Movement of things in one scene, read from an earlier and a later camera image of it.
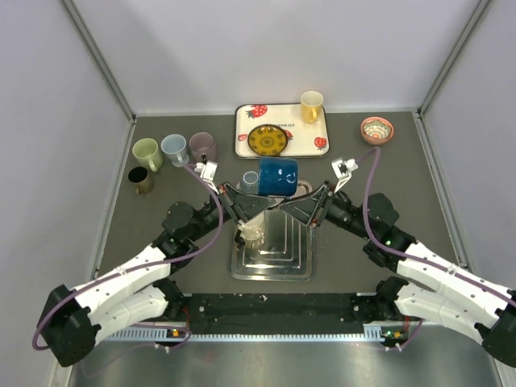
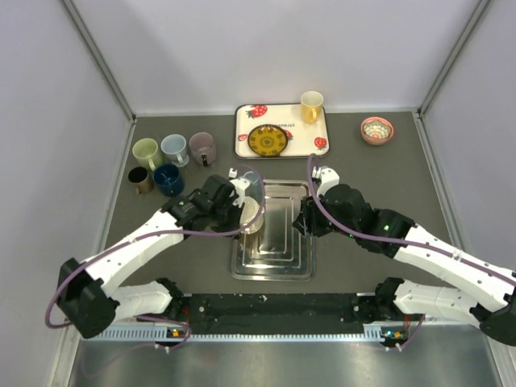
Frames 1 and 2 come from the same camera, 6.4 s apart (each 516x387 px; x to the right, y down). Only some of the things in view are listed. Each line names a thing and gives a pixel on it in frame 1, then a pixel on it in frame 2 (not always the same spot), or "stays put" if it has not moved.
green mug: x=146 y=151 stays put
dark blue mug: x=277 y=176 → x=168 y=180
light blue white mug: x=174 y=146 stays put
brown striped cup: x=139 y=176 stays put
